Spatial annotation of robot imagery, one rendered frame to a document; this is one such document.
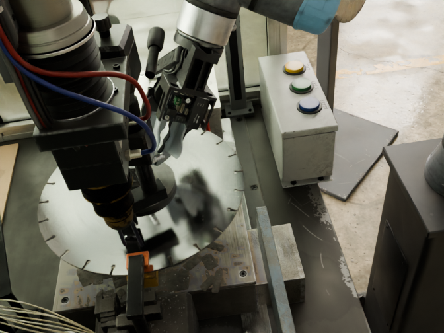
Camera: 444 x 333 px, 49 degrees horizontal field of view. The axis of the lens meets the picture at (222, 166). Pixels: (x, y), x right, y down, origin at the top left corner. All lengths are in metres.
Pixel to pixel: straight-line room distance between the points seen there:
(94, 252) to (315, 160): 0.49
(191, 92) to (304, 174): 0.42
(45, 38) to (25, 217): 0.74
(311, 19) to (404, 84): 2.03
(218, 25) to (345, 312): 0.50
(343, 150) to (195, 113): 1.57
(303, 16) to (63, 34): 0.35
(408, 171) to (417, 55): 1.87
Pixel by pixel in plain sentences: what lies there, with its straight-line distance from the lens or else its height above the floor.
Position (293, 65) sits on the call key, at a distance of 1.10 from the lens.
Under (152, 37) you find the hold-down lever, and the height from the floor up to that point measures 1.22.
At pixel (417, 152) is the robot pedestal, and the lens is 1.15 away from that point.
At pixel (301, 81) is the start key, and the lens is 1.05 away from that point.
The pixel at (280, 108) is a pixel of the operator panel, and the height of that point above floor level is 0.90.
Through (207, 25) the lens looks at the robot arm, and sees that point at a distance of 0.67.
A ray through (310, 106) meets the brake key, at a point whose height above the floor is 0.91.
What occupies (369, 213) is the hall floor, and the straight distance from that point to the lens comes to 2.00.
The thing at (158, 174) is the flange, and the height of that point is 0.96.
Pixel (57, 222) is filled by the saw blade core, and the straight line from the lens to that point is 0.79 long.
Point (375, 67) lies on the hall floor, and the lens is 2.80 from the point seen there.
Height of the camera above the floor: 1.50
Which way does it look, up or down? 43 degrees down
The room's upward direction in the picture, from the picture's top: 8 degrees counter-clockwise
